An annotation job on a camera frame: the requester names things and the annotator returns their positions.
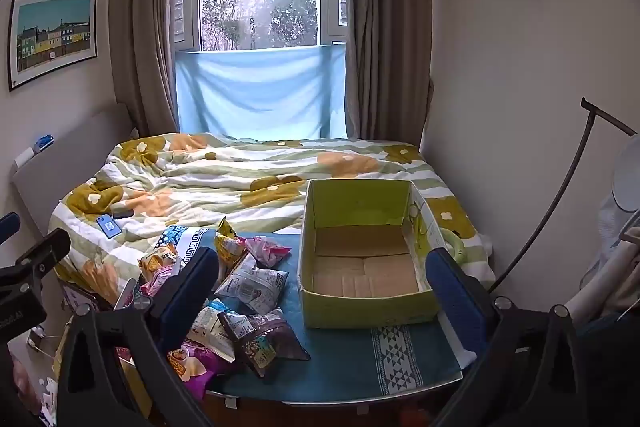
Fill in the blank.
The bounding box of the light blue cloth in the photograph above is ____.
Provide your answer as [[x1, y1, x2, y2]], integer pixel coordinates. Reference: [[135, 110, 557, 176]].
[[175, 44, 347, 142]]

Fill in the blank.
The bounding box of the brown curtain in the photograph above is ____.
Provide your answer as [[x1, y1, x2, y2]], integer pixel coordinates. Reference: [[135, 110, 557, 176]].
[[345, 0, 436, 142], [109, 0, 186, 138]]

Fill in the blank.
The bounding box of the pink screen device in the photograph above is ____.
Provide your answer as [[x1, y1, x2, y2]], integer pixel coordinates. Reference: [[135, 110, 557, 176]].
[[60, 279, 101, 313]]

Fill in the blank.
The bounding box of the floral striped blanket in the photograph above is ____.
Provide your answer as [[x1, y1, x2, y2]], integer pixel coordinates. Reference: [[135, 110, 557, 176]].
[[50, 133, 493, 293]]

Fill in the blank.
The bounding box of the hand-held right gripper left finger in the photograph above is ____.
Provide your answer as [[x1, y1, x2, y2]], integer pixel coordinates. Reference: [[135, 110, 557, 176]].
[[56, 246, 221, 427]]

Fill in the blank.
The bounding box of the purple potato chips bag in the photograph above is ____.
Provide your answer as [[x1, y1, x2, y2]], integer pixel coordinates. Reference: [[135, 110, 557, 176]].
[[167, 342, 228, 400]]

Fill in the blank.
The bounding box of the pale white cloth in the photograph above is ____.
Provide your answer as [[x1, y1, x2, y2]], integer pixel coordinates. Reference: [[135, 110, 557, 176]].
[[582, 192, 640, 288]]

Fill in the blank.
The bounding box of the white round lamp head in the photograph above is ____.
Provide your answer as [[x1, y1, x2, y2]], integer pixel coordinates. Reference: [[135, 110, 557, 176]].
[[611, 137, 640, 212]]

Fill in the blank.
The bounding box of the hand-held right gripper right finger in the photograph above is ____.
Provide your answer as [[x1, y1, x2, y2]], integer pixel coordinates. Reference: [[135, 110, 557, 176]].
[[425, 248, 591, 427]]

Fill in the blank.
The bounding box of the dark curved lamp pole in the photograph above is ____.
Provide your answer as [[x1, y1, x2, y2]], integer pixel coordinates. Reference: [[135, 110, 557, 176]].
[[487, 97, 638, 295]]

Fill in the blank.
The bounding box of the white tubular frame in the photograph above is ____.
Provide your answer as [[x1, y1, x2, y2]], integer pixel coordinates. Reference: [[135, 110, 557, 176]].
[[565, 212, 640, 323]]

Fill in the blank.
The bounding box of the teal patterned tablecloth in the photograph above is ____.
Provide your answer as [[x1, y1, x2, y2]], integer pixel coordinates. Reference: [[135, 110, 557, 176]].
[[155, 227, 463, 405]]

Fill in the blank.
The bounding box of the pile of snack packets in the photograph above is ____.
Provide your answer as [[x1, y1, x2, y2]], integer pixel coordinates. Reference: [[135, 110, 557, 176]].
[[137, 217, 311, 400]]

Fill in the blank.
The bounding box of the pink snack packet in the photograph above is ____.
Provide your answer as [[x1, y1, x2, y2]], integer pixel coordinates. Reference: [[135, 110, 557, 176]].
[[245, 234, 292, 269]]

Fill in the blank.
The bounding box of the green cardboard box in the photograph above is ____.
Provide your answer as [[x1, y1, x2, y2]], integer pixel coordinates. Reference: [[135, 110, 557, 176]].
[[298, 179, 443, 329]]

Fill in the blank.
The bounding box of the light green ring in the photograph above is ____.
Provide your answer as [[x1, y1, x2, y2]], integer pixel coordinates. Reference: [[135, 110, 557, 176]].
[[440, 228, 466, 265]]

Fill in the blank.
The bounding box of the blue phone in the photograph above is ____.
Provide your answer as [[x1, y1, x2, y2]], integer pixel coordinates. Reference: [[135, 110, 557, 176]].
[[96, 214, 122, 239]]

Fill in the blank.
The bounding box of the yellow box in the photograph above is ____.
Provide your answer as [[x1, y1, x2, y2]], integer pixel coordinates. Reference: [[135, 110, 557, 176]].
[[117, 347, 153, 418]]

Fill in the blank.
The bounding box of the white board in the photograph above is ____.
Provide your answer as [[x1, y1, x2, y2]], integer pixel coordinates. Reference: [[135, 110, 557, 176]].
[[114, 277, 137, 310]]

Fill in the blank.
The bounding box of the grey headboard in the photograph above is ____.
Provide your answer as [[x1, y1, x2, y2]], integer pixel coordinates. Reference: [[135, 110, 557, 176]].
[[12, 103, 133, 233]]

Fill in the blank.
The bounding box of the framed houses picture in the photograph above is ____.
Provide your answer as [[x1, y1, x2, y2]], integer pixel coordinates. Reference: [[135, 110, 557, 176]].
[[7, 0, 98, 92]]

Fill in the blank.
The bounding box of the white charger cable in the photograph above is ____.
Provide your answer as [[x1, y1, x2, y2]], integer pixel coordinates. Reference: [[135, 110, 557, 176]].
[[27, 326, 62, 345]]

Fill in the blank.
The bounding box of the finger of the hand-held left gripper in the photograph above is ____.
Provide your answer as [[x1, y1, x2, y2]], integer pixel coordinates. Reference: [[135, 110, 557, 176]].
[[0, 228, 72, 300], [0, 213, 22, 244]]

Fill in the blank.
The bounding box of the yellow snack packet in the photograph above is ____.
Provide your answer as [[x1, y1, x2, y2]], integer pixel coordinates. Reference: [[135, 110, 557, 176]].
[[215, 217, 248, 278]]

